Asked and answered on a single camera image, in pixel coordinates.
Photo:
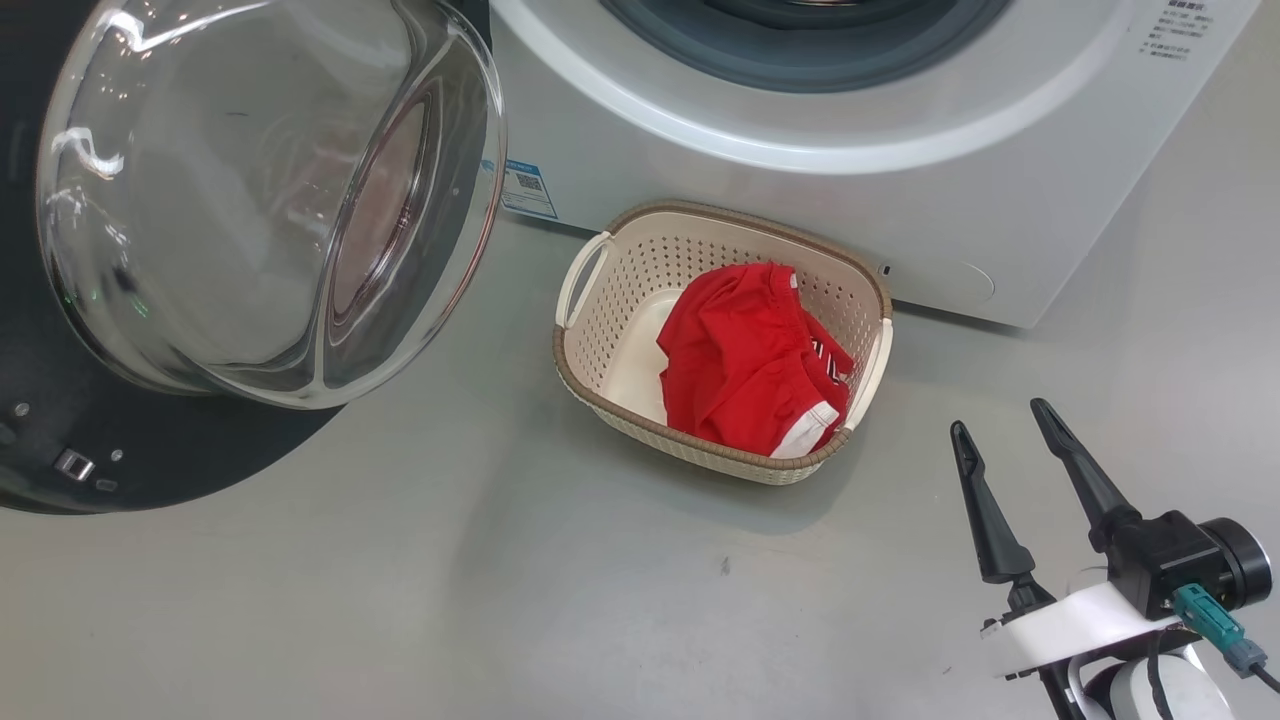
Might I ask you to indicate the white front-load washing machine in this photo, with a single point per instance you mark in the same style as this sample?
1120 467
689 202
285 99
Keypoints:
900 200

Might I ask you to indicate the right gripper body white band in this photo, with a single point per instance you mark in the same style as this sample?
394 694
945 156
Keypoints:
1080 625

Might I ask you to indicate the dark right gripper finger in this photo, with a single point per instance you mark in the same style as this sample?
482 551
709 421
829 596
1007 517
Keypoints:
995 530
1090 485

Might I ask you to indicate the red garment white striped trim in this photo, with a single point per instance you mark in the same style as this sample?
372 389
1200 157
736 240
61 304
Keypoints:
740 360

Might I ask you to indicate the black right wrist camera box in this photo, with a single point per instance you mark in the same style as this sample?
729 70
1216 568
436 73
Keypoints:
1165 560

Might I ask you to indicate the cream perforated laundry basket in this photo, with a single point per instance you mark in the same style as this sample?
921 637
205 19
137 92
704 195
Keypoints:
620 330

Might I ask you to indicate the dark washer door glass bowl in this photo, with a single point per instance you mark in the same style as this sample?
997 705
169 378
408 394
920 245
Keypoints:
150 450

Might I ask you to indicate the blue energy label sticker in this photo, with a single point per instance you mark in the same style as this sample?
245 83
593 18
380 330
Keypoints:
528 190

